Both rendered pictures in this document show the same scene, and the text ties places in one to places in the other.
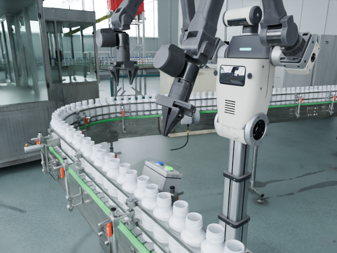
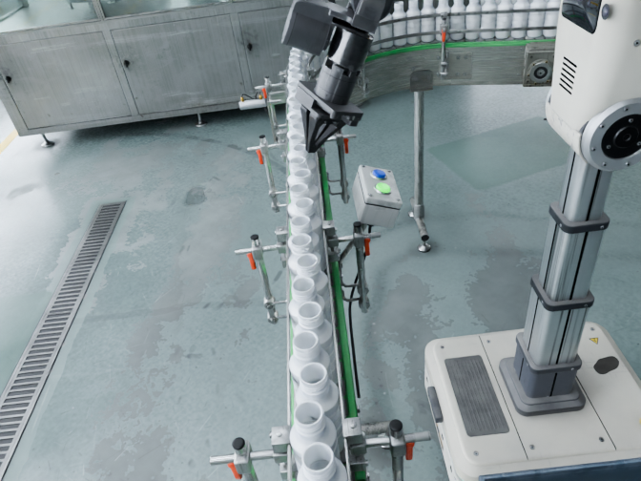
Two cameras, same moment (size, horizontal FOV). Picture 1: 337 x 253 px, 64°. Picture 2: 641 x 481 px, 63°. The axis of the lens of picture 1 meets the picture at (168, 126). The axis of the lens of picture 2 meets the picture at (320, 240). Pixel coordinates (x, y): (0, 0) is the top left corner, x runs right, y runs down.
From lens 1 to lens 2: 0.51 m
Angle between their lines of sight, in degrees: 40
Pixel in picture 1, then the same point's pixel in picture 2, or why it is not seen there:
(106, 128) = (410, 64)
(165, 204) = (298, 252)
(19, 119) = not seen: hidden behind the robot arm
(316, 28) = not seen: outside the picture
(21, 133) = not seen: hidden behind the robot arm
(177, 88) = (322, 76)
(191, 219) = (306, 285)
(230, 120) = (565, 106)
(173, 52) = (304, 16)
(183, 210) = (303, 269)
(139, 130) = (478, 73)
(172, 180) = (381, 210)
